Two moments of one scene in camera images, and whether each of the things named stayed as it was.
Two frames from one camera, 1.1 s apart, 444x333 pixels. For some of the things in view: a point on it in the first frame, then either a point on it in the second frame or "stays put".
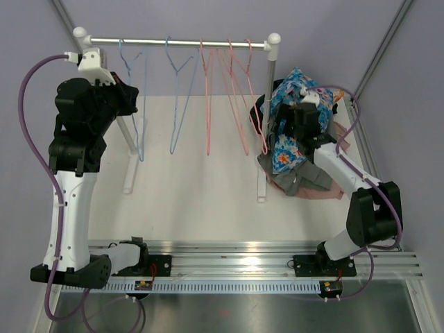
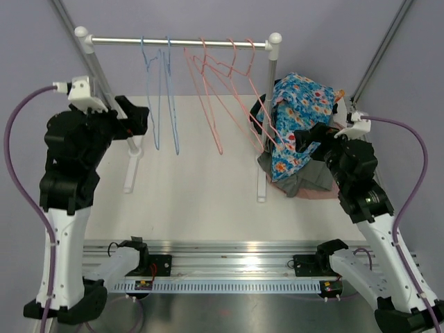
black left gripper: (127, 94) to (135, 122)
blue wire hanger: (177, 71) to (168, 89)
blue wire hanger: (128, 67) to (151, 60)
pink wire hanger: (246, 70) to (220, 92)
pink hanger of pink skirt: (207, 65) to (202, 102)
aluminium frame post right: (385, 41) stays put
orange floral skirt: (338, 94) stays put
